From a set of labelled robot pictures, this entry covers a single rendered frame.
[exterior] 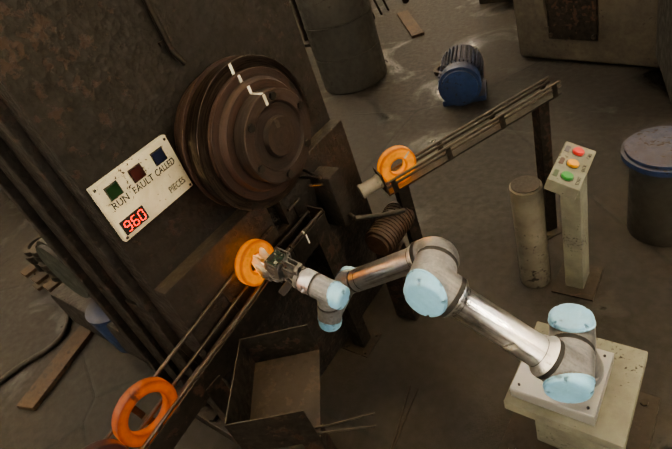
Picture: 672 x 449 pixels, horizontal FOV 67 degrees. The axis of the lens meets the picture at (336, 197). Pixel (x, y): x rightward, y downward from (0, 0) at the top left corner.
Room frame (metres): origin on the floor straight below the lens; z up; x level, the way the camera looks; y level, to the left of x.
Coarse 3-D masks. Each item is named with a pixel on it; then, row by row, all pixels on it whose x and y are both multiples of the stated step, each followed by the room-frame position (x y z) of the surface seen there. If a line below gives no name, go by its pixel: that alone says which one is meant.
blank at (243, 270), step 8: (248, 240) 1.36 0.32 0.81; (256, 240) 1.34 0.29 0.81; (264, 240) 1.36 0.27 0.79; (240, 248) 1.32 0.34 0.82; (248, 248) 1.31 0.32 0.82; (256, 248) 1.33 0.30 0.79; (264, 248) 1.35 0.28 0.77; (272, 248) 1.36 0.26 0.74; (240, 256) 1.30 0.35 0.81; (248, 256) 1.30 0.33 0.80; (240, 264) 1.28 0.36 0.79; (248, 264) 1.29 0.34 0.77; (240, 272) 1.27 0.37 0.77; (248, 272) 1.28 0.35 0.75; (256, 272) 1.30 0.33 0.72; (240, 280) 1.28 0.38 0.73; (248, 280) 1.27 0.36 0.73; (256, 280) 1.28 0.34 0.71
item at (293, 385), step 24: (264, 336) 1.03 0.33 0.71; (288, 336) 1.02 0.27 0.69; (312, 336) 1.01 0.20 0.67; (240, 360) 0.99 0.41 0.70; (264, 360) 1.04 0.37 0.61; (288, 360) 1.01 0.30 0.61; (312, 360) 0.98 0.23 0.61; (240, 384) 0.93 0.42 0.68; (264, 384) 0.96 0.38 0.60; (288, 384) 0.93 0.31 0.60; (312, 384) 0.91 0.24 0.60; (240, 408) 0.87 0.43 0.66; (264, 408) 0.89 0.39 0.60; (288, 408) 0.87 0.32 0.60; (312, 408) 0.84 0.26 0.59; (240, 432) 0.79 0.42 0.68; (264, 432) 0.77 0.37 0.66; (288, 432) 0.76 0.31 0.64; (312, 432) 0.75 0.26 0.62
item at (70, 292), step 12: (48, 252) 2.08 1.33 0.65; (48, 264) 2.20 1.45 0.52; (60, 264) 2.05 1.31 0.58; (60, 276) 2.18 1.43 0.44; (72, 276) 2.03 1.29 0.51; (60, 288) 2.38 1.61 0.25; (72, 288) 2.16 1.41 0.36; (60, 300) 2.28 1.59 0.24; (72, 300) 2.22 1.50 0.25; (84, 300) 2.18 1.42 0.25; (72, 312) 2.24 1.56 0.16; (84, 312) 2.09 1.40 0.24; (84, 324) 2.22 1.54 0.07; (108, 324) 1.93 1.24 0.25; (120, 336) 1.87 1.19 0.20; (132, 348) 1.85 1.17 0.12
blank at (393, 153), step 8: (384, 152) 1.64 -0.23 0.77; (392, 152) 1.62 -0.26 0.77; (400, 152) 1.63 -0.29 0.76; (408, 152) 1.63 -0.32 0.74; (384, 160) 1.62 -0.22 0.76; (392, 160) 1.62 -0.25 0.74; (408, 160) 1.63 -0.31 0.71; (384, 168) 1.61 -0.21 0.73; (400, 168) 1.65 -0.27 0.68; (408, 168) 1.63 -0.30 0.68; (384, 176) 1.61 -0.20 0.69; (392, 176) 1.62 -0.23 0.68
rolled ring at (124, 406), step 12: (144, 384) 0.97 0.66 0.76; (156, 384) 0.98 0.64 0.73; (168, 384) 1.00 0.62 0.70; (132, 396) 0.94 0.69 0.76; (168, 396) 0.99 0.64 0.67; (120, 408) 0.92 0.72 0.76; (132, 408) 0.93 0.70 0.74; (168, 408) 0.97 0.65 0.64; (120, 420) 0.90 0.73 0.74; (156, 420) 0.96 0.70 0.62; (120, 432) 0.89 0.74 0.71; (132, 432) 0.92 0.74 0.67; (144, 432) 0.93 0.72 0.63; (132, 444) 0.89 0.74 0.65
